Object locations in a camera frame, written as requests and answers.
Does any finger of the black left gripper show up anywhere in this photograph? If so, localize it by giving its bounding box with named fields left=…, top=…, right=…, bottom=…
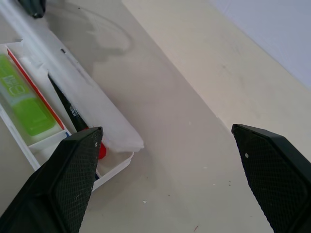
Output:
left=18, top=0, right=47, bottom=19

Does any green plastic tube package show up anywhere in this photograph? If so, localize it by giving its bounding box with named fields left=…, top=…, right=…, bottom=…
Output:
left=0, top=53, right=61, bottom=139

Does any white plastic pencil case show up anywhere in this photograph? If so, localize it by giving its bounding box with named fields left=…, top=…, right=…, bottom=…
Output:
left=0, top=0, right=145, bottom=192

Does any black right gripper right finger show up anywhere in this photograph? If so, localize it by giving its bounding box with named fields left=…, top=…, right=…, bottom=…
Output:
left=230, top=123, right=311, bottom=233

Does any black marker with red cap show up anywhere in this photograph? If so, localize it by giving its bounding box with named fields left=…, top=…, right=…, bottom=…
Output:
left=47, top=72, right=107, bottom=160

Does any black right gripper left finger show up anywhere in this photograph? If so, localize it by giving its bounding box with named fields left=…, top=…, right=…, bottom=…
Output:
left=0, top=126, right=104, bottom=233

